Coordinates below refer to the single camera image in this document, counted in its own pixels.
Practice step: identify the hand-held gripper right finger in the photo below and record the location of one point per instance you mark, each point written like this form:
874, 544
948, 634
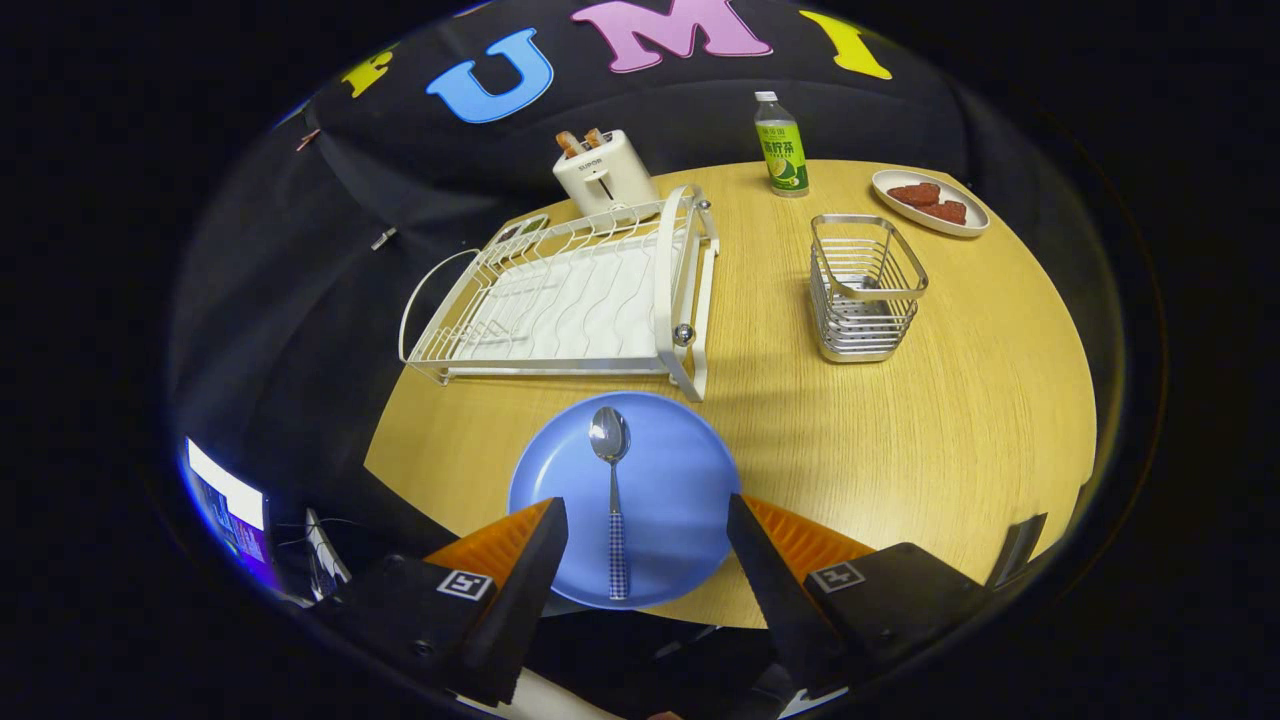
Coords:
775, 590

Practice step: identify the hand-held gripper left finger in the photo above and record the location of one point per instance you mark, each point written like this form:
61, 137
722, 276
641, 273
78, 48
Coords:
520, 600

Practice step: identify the blue plate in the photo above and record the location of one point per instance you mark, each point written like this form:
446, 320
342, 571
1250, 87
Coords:
670, 490

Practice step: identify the white divided grain dish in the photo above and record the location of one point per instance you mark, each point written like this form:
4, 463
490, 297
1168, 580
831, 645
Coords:
518, 230

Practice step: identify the white oval dish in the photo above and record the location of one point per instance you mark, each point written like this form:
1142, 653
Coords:
975, 218

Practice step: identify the laptop screen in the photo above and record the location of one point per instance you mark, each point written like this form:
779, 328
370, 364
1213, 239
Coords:
230, 510

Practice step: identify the silver clip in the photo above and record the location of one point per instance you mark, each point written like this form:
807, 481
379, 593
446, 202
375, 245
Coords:
383, 238

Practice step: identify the red food piece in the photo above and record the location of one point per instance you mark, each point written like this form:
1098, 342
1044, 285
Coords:
946, 212
913, 194

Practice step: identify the white toaster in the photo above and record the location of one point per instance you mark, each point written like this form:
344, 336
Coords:
605, 180

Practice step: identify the green label drink bottle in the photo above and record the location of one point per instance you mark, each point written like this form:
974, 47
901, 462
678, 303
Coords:
782, 150

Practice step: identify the toast slice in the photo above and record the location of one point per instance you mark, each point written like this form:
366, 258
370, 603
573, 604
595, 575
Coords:
570, 145
595, 138

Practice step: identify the pink clip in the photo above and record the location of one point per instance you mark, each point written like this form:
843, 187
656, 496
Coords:
307, 138

